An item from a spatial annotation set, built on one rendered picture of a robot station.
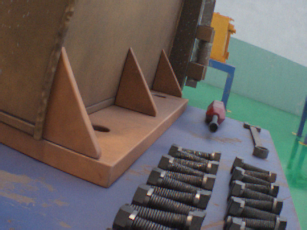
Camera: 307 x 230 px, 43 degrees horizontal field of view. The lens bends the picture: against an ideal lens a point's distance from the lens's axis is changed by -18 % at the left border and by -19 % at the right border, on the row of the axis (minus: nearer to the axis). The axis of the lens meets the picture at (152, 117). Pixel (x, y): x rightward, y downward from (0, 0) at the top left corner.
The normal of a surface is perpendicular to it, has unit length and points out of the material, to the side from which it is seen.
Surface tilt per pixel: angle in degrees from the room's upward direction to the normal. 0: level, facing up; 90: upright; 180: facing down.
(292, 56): 90
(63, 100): 90
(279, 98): 90
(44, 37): 90
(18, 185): 0
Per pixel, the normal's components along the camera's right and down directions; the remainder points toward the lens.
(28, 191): 0.25, -0.95
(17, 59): -0.18, 0.14
